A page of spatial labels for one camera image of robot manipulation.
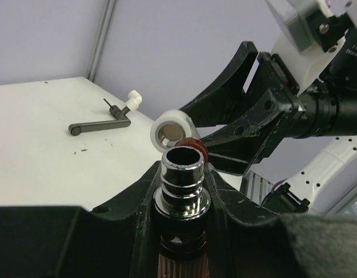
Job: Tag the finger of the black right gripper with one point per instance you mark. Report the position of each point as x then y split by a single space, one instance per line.
216 104

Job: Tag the grey long-spout faucet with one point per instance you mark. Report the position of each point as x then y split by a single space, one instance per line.
120 121

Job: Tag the white elbow fitting on faucet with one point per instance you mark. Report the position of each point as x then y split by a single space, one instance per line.
134 100

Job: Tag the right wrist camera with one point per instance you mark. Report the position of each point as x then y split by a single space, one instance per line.
311 36

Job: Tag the aluminium corner frame post right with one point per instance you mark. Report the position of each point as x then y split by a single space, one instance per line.
100 39

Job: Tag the white elbow pipe fitting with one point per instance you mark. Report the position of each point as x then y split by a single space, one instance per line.
171 127

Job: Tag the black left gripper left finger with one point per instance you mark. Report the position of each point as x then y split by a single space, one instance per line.
115 239

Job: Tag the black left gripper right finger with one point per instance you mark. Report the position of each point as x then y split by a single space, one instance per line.
245 239

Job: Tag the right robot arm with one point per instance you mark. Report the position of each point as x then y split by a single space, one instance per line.
297 194

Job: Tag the brown water faucet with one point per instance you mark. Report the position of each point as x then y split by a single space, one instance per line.
181 205

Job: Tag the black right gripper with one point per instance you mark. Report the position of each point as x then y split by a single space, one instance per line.
328 107

